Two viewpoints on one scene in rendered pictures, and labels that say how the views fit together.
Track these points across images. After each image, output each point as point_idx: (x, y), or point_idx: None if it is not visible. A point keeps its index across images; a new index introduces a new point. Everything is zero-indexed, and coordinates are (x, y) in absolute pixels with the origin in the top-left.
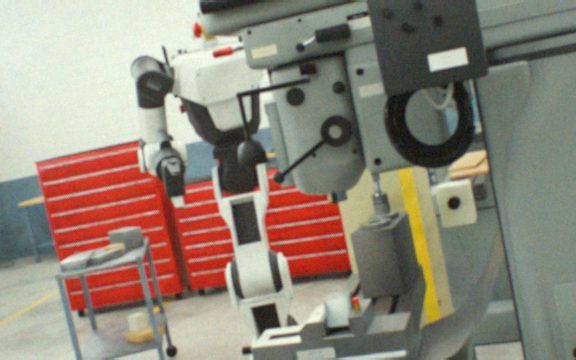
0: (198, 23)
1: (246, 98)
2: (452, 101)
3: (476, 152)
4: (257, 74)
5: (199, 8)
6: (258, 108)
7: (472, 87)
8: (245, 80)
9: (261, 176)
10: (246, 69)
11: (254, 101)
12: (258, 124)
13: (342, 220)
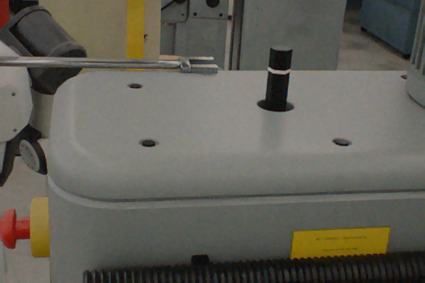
0: (15, 210)
1: (0, 146)
2: (167, 17)
3: (165, 56)
4: (25, 108)
5: (55, 245)
6: (14, 152)
7: (192, 8)
8: (5, 121)
9: (1, 253)
10: (10, 104)
11: (11, 146)
12: (9, 174)
13: (46, 175)
